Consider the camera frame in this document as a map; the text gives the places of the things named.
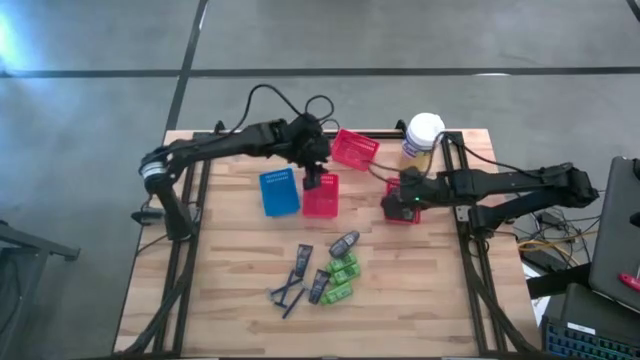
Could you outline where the black computer keyboard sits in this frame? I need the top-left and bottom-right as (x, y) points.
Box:
(542, 315), (640, 360)

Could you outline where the red plastic basket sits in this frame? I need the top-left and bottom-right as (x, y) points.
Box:
(383, 176), (422, 225)
(330, 128), (381, 173)
(301, 172), (340, 220)

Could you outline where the grey laptop case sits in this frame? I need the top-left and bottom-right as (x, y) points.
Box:
(588, 156), (640, 314)

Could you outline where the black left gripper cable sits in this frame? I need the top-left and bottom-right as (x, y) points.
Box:
(219, 83), (341, 146)

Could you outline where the red marker pen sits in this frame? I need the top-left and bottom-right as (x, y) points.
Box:
(618, 272), (640, 294)

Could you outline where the white-lidded wipes canister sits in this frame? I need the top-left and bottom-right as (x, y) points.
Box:
(400, 112), (446, 174)

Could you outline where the black floor cable bundle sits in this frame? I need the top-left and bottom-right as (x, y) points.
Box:
(518, 191), (602, 269)

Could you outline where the black aluminium table frame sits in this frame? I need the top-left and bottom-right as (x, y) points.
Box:
(113, 119), (544, 359)

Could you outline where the yellow cable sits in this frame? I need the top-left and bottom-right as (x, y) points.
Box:
(517, 238), (599, 254)

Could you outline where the dark grey box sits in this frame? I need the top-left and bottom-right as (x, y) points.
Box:
(559, 282), (640, 342)

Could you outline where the green shampoo bottle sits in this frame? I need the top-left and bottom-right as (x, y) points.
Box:
(319, 281), (355, 306)
(327, 251), (359, 274)
(329, 263), (362, 286)

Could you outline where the blue plastic basket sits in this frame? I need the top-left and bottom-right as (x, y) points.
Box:
(258, 167), (302, 218)

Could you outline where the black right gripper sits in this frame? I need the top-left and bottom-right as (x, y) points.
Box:
(380, 167), (441, 225)

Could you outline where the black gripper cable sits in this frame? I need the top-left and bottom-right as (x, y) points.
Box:
(367, 130), (536, 189)
(219, 83), (341, 146)

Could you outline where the grey deodorant stick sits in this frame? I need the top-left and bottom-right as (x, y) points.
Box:
(328, 230), (361, 260)

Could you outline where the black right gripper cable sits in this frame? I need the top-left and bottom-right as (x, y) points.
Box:
(367, 130), (536, 189)

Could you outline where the navy shave butter tube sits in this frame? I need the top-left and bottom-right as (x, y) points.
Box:
(307, 268), (332, 306)
(294, 243), (315, 279)

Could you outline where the black side table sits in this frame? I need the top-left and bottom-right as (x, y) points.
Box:
(0, 215), (81, 360)

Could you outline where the black strap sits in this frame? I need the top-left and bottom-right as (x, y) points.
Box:
(525, 263), (592, 300)

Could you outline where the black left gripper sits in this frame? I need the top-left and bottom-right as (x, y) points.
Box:
(285, 113), (333, 191)

